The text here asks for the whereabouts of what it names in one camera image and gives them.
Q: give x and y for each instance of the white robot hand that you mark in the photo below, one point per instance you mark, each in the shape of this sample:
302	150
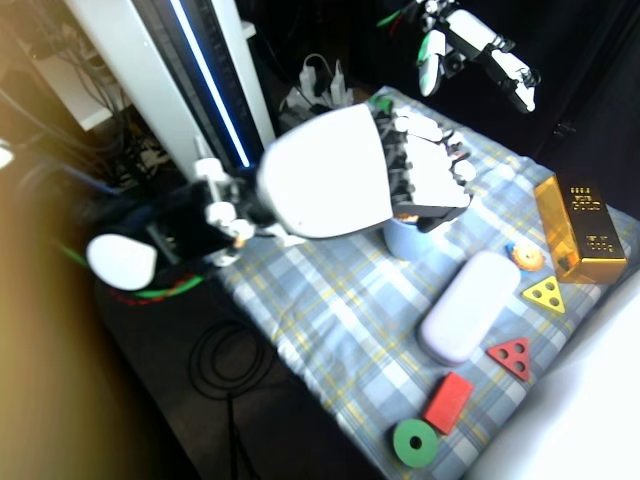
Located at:
470	22
325	175

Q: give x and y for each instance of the blue cup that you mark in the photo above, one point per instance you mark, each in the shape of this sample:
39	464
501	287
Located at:
407	245

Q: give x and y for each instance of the power strip with white plugs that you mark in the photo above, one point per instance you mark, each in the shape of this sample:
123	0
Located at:
325	82

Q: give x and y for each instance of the green triangle block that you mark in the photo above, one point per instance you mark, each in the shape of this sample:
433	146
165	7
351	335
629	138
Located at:
383	103

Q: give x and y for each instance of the blue plaid cloth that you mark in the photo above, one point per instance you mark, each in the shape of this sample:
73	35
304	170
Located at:
350	340

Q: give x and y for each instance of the white column with blue stripe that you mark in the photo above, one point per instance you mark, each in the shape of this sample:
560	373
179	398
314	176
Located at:
150	90

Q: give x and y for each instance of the lilac glasses case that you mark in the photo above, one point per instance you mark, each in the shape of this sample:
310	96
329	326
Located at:
467	310

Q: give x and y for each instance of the small orange toy tart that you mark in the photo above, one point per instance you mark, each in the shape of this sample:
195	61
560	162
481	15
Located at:
529	259

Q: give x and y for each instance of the toy gold bar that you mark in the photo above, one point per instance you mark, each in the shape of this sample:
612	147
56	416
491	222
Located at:
590	220

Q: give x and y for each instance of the yellow triangle block with holes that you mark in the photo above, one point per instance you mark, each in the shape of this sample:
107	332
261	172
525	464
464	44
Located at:
542	300

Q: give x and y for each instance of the red rectangular block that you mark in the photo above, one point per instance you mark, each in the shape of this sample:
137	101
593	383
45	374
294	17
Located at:
447	402

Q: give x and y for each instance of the red triangle block with holes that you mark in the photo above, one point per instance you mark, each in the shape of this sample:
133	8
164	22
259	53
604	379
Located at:
512	362

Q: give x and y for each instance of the white shelf board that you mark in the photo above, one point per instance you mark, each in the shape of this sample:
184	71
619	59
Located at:
65	85

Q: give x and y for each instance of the white blurred foreground surface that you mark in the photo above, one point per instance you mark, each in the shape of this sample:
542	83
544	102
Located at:
575	410

